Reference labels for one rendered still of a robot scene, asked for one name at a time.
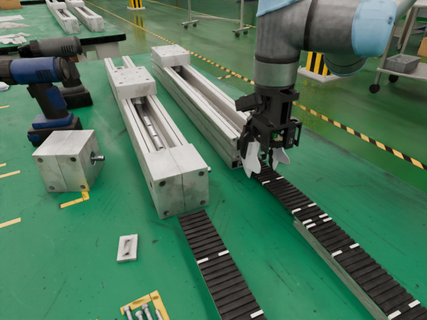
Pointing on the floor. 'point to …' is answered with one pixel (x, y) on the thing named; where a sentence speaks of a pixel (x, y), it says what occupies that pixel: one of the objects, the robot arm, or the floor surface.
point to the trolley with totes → (400, 63)
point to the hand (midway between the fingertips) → (259, 167)
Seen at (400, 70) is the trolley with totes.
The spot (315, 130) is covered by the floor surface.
